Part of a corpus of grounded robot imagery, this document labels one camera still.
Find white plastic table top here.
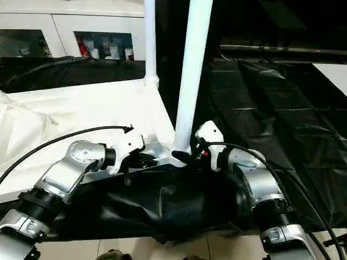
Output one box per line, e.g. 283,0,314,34
0,76,188,204

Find white plastic table leg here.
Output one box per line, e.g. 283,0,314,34
143,0,160,87
171,0,214,155

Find black work mat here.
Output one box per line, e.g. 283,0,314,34
0,54,347,243

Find dark robot left foot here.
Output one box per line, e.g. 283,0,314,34
102,250,131,260

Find white glass-door cabinet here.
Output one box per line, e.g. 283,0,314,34
0,0,147,61

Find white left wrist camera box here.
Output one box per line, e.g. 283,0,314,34
107,129,146,175

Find silver metal rail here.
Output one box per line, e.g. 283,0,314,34
219,44,347,57

